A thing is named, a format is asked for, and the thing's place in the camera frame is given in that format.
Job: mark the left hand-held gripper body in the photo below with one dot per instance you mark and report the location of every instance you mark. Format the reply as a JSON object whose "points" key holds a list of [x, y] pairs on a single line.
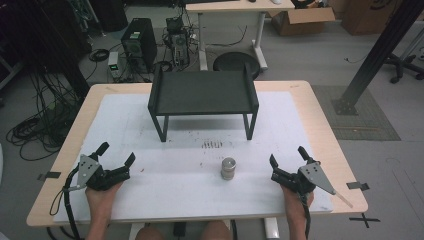
{"points": [[100, 178]]}

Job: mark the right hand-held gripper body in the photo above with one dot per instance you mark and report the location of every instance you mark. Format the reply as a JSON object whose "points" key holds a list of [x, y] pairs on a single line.
{"points": [[300, 178]]}

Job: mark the silver metal can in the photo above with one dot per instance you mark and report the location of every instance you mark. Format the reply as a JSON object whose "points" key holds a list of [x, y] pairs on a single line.
{"points": [[228, 168]]}

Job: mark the person's left hand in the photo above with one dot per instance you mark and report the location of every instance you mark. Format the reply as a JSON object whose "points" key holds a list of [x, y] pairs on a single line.
{"points": [[101, 198]]}

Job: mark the person's right hand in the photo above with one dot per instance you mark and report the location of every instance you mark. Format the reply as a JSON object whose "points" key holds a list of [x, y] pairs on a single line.
{"points": [[293, 203]]}

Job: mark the wooden table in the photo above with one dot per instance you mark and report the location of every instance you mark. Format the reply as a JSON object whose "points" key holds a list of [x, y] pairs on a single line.
{"points": [[328, 133]]}

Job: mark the thin wooden stick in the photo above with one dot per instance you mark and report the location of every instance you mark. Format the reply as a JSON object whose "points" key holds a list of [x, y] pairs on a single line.
{"points": [[343, 199]]}

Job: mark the black tape strip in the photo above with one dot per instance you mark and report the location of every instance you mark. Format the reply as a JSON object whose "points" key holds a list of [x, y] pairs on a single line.
{"points": [[357, 186], [50, 175]]}

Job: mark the white table mat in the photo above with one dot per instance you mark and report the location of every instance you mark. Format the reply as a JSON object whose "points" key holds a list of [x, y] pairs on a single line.
{"points": [[186, 196]]}

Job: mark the grey floor carpet tile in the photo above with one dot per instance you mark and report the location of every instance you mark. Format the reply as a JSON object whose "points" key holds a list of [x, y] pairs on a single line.
{"points": [[366, 126]]}

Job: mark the person's left knee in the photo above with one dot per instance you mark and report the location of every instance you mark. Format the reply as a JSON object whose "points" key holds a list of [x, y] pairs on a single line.
{"points": [[150, 234]]}

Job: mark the person's knee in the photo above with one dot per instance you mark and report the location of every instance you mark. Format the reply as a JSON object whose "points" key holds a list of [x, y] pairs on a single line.
{"points": [[150, 234], [216, 231]]}

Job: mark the black tape cross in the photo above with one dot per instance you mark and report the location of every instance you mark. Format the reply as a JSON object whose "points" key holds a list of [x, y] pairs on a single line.
{"points": [[364, 220]]}

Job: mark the small white power unit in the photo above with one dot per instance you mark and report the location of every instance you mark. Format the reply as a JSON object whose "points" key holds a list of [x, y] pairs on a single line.
{"points": [[113, 63]]}

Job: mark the person's right knee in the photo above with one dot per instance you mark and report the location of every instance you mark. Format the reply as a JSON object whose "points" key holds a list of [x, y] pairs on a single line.
{"points": [[216, 231]]}

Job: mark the black metal shelf rack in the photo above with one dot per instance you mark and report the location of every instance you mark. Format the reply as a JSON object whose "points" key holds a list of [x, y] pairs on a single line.
{"points": [[203, 91]]}

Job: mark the black round stool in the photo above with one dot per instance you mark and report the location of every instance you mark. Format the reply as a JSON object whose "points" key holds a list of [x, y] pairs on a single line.
{"points": [[233, 61]]}

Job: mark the black computer tower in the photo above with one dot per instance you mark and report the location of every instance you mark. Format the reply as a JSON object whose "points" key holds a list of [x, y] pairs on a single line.
{"points": [[140, 43]]}

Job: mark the open computer case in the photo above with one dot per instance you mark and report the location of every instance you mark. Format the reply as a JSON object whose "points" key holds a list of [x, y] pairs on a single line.
{"points": [[178, 43]]}

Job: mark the black office chair base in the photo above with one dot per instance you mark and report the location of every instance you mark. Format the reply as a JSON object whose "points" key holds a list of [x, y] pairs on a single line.
{"points": [[401, 66]]}

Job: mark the open cardboard box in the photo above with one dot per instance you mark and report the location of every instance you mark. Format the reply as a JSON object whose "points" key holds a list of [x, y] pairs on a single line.
{"points": [[300, 21]]}

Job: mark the large closed cardboard box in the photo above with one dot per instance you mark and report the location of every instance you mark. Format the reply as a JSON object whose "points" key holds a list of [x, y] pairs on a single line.
{"points": [[370, 16]]}

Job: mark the white computer mouse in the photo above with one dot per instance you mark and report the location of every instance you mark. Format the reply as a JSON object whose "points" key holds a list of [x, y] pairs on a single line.
{"points": [[276, 1]]}

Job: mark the white-legged wooden desk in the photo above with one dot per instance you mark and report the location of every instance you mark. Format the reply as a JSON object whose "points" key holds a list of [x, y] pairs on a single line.
{"points": [[240, 6]]}

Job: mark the black metal frame column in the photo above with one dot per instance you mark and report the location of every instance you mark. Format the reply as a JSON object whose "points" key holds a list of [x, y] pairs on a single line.
{"points": [[380, 50]]}

